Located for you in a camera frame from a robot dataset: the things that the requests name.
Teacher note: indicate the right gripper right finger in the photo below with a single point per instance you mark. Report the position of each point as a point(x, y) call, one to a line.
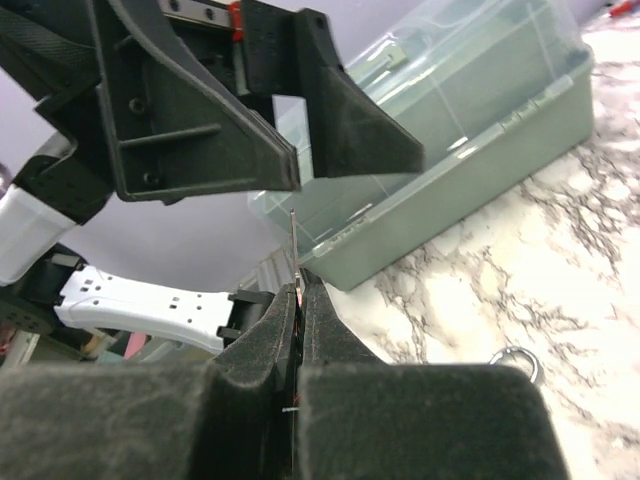
point(361, 418)

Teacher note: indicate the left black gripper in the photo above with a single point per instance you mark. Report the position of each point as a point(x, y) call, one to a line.
point(172, 73)

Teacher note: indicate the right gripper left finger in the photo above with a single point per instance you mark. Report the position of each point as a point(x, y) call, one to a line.
point(219, 419)

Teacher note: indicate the silver keys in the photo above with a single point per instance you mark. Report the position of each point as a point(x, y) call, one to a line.
point(295, 258)

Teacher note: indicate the brass padlock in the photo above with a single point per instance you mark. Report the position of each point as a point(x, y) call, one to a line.
point(522, 359)

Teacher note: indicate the clear plastic storage box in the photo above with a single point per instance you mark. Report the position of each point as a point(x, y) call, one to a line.
point(494, 90)

